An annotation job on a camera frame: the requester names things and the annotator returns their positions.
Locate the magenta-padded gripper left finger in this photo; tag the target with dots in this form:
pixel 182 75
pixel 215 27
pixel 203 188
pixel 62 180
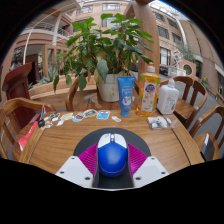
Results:
pixel 75 170

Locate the red and white bag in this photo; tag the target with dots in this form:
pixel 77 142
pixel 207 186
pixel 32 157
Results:
pixel 28 135

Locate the dark red wooden podium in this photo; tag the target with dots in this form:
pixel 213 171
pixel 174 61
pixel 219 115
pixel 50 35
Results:
pixel 18 83

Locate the red and blue sticker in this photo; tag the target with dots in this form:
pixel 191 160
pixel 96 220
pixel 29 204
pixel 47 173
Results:
pixel 79 117

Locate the pale yellow sticker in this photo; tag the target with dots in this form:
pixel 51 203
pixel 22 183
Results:
pixel 67 116

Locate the white sculpture on pedestal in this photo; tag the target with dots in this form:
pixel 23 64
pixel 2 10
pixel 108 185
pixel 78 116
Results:
pixel 178 65

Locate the wooden armchair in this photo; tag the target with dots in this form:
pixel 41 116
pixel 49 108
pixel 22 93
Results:
pixel 20 105

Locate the black key fob with keys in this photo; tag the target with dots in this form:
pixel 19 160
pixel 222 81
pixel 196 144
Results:
pixel 41 122

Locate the small white sticker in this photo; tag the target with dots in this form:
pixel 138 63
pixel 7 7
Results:
pixel 116 118

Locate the blue and white computer mouse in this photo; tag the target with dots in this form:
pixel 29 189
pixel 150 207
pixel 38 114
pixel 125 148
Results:
pixel 112 156

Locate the green plant in white pot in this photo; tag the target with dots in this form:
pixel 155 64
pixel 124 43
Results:
pixel 103 43

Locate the blue rectangular sticker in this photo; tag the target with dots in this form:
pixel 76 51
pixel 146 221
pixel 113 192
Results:
pixel 103 115

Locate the wooden chair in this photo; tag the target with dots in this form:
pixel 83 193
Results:
pixel 185 80
pixel 200 90
pixel 71 95
pixel 210 111

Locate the clear packet of white items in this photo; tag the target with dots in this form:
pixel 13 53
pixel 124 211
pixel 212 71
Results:
pixel 158 122

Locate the round dark grey mouse pad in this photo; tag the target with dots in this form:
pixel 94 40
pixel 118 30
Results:
pixel 136 136

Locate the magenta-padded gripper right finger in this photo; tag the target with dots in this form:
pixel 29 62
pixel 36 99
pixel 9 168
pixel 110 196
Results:
pixel 150 170

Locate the white pump bottle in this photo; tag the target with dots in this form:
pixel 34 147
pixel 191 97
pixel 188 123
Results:
pixel 167 98

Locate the long wooden planter box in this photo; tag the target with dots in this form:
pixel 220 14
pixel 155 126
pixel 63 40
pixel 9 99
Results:
pixel 46 90

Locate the oval blue-rimmed sticker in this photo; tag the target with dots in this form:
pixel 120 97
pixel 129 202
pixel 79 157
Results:
pixel 90 113

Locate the yellow dish soap bottle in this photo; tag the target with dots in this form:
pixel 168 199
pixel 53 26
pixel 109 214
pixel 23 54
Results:
pixel 148 95

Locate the spiky green agave plant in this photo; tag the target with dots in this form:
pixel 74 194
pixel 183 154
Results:
pixel 48 76

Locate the blue squeeze tube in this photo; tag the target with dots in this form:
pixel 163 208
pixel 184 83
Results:
pixel 126 96

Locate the dark grey notebook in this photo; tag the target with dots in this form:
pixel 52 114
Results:
pixel 210 148

